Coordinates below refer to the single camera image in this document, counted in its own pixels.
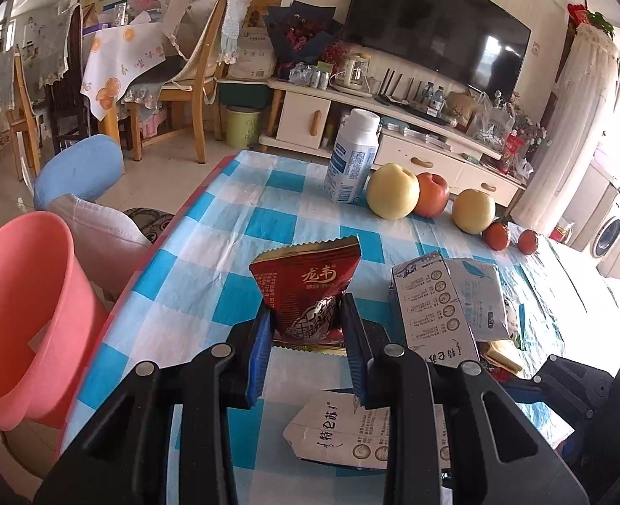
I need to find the tan square box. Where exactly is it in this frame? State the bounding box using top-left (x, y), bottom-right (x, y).
top-left (478, 340), bottom-right (523, 375)

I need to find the white milk carton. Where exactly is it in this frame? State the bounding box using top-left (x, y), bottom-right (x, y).
top-left (281, 391), bottom-right (454, 472)

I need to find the dark blue milk carton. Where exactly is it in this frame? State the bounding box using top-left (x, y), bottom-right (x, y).
top-left (392, 251), bottom-right (480, 368)

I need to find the white cleaning wipes pack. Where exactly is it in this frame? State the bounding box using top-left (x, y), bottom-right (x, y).
top-left (446, 258), bottom-right (510, 342)

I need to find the dark red nut packet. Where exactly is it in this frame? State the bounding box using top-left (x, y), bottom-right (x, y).
top-left (249, 235), bottom-right (361, 350)

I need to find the checkered blue tablecloth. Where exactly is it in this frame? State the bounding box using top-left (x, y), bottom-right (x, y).
top-left (63, 151), bottom-right (589, 504)

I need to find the pink plastic bucket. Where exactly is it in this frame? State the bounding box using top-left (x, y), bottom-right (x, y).
top-left (0, 211), bottom-right (108, 431)

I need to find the tangerine with leaf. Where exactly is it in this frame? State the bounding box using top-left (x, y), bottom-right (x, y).
top-left (482, 220), bottom-right (511, 252)

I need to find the small tangerine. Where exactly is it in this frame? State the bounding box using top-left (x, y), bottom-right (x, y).
top-left (516, 229), bottom-right (538, 255)

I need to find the white cushioned seat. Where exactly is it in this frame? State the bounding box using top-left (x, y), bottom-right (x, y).
top-left (47, 194), bottom-right (152, 296)

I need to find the yellow pear right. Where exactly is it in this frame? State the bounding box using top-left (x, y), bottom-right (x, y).
top-left (451, 188), bottom-right (496, 235)

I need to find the yellow pear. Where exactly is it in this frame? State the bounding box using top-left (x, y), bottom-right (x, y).
top-left (366, 163), bottom-right (419, 220)
top-left (451, 188), bottom-right (496, 235)

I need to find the white washing machine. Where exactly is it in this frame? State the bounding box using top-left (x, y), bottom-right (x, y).
top-left (587, 202), bottom-right (620, 263)

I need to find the red apple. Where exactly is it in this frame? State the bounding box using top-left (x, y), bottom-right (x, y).
top-left (414, 172), bottom-right (449, 219)

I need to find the yellow pear left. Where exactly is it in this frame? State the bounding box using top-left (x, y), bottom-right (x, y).
top-left (366, 163), bottom-right (419, 220)

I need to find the blue cushioned stool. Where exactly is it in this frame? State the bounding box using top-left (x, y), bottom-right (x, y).
top-left (34, 133), bottom-right (125, 211)

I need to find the white plastic bottle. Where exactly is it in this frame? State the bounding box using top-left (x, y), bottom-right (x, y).
top-left (324, 108), bottom-right (381, 204)

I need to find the light wooden chair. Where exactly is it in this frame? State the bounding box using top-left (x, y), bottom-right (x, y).
top-left (0, 47), bottom-right (42, 181)

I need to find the dark wooden chair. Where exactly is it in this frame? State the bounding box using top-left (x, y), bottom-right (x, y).
top-left (39, 3), bottom-right (92, 154)

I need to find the green waste bin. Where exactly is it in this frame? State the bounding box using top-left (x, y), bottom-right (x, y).
top-left (225, 106), bottom-right (261, 149)

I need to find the dining table orange cloth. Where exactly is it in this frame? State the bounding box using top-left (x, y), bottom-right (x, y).
top-left (80, 13), bottom-right (185, 147)

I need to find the wooden chair with cover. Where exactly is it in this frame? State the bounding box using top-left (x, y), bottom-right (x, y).
top-left (124, 0), bottom-right (250, 163)

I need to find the black television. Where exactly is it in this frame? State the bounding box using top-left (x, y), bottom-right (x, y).
top-left (343, 0), bottom-right (530, 99)

